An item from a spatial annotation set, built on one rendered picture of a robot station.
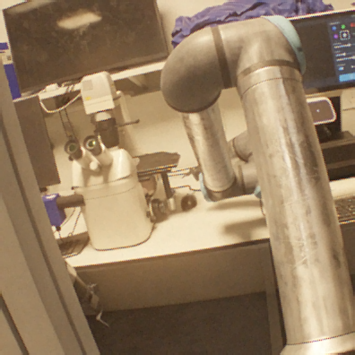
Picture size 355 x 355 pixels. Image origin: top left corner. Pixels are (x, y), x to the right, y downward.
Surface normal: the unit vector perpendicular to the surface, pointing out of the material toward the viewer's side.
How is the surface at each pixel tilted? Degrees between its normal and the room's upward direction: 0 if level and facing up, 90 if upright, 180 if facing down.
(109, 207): 91
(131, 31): 86
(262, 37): 54
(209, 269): 90
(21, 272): 90
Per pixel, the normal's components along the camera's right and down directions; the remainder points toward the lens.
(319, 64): -0.11, 0.36
